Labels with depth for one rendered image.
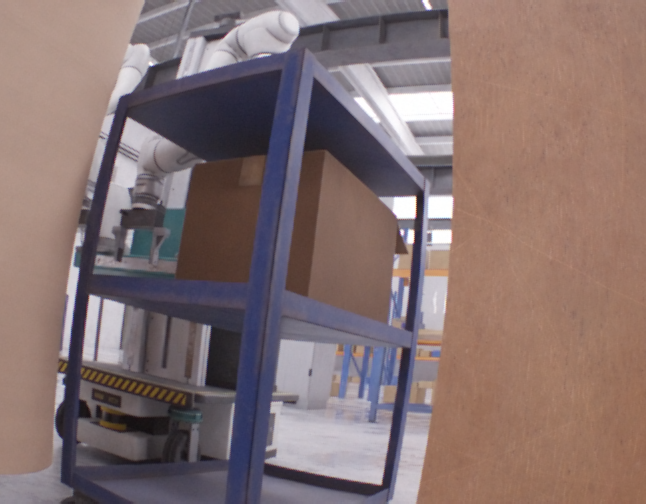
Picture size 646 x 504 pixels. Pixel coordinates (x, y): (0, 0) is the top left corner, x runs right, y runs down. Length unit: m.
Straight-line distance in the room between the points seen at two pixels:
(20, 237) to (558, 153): 0.65
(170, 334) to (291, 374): 3.71
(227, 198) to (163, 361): 1.05
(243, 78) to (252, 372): 0.46
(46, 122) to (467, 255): 0.57
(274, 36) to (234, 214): 0.84
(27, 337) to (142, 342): 1.31
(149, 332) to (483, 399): 1.68
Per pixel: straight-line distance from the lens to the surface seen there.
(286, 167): 0.76
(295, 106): 0.80
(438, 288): 5.51
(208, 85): 0.94
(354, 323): 0.96
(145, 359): 2.06
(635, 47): 0.60
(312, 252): 0.94
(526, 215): 0.51
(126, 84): 2.04
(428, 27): 7.83
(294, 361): 5.62
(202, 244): 1.08
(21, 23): 0.79
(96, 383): 1.74
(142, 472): 1.20
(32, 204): 0.75
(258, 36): 1.77
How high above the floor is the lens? 0.44
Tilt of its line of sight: 12 degrees up
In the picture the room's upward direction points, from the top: 7 degrees clockwise
